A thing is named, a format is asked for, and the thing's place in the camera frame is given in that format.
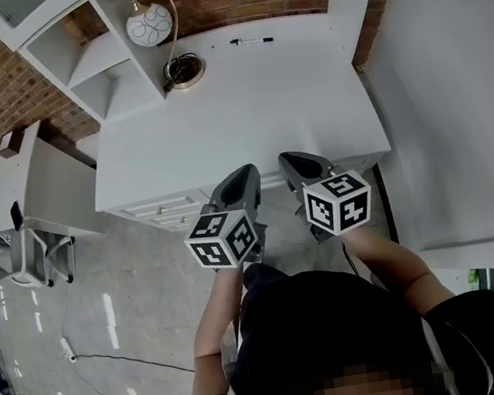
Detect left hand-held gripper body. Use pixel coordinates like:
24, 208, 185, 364
173, 161, 275, 276

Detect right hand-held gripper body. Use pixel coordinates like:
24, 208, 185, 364
276, 140, 379, 249

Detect person's left forearm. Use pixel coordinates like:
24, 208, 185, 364
182, 263, 256, 361

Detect person's right forearm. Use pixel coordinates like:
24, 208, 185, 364
340, 215, 438, 310

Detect white desk with drawers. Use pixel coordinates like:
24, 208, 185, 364
71, 3, 400, 247

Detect white desk hutch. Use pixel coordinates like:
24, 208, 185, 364
0, 0, 398, 137

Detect person's black shirt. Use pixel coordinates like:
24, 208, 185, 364
144, 230, 494, 395

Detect white marker pen black ends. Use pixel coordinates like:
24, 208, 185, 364
240, 35, 275, 48

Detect white power strip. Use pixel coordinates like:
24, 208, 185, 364
58, 335, 78, 366

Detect white chair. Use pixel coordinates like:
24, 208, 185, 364
0, 220, 81, 296

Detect person's face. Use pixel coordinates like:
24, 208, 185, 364
298, 351, 440, 395

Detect thin black-capped marker pen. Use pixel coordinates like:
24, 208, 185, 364
210, 37, 243, 51

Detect black phone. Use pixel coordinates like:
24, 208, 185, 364
7, 199, 27, 232

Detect brown box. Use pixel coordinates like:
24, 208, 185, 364
0, 126, 33, 161

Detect brass lamp with white shade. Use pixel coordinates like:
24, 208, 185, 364
122, 0, 210, 97

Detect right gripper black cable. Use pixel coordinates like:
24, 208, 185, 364
340, 239, 360, 277

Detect black floor cable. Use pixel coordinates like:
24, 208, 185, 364
70, 338, 196, 390

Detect grey right shoulder strap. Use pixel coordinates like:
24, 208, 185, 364
421, 313, 462, 395

